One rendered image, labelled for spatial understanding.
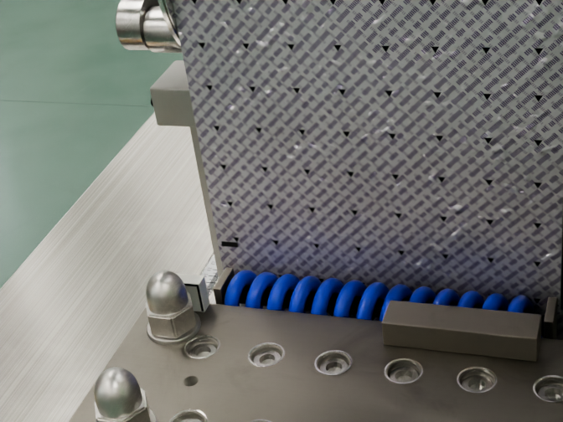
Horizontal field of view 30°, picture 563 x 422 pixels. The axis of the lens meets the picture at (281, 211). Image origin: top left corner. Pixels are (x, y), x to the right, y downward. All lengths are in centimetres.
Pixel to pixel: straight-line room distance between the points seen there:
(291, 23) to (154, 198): 51
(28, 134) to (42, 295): 244
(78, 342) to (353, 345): 34
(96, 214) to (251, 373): 48
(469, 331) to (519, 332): 3
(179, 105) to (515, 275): 27
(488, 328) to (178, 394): 19
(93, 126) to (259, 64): 275
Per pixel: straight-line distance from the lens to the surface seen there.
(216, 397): 65
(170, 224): 107
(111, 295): 99
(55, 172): 317
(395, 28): 62
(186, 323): 70
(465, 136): 64
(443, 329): 65
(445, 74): 63
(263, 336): 69
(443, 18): 61
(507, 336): 65
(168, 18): 66
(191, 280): 71
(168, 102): 79
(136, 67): 375
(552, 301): 69
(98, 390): 62
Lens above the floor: 146
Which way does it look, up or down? 32 degrees down
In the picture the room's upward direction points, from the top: 8 degrees counter-clockwise
